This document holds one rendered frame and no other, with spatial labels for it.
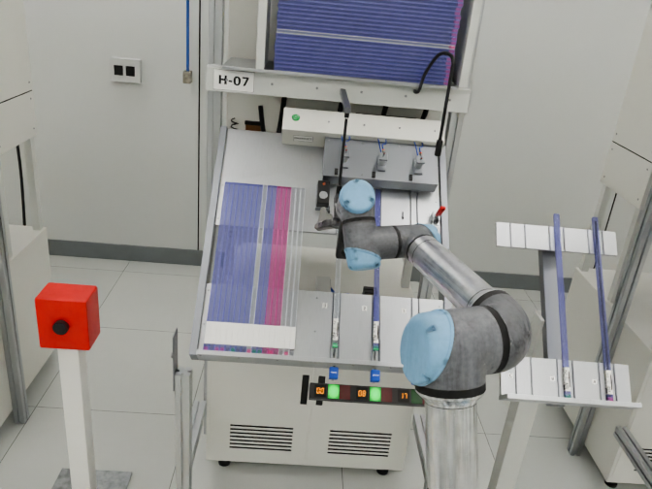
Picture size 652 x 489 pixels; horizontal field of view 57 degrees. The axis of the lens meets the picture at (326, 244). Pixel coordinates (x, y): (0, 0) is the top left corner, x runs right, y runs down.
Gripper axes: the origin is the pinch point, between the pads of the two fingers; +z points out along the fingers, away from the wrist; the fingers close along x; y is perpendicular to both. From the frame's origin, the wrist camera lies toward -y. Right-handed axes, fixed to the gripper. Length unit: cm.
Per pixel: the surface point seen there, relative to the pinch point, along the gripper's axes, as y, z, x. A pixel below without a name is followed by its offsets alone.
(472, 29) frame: 59, -6, -32
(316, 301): -18.7, 6.3, 5.5
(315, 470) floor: -76, 70, -1
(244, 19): 66, 13, 33
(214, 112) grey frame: 37, 17, 40
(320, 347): -31.2, 2.9, 3.7
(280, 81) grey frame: 44.5, 7.4, 20.3
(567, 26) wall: 139, 123, -119
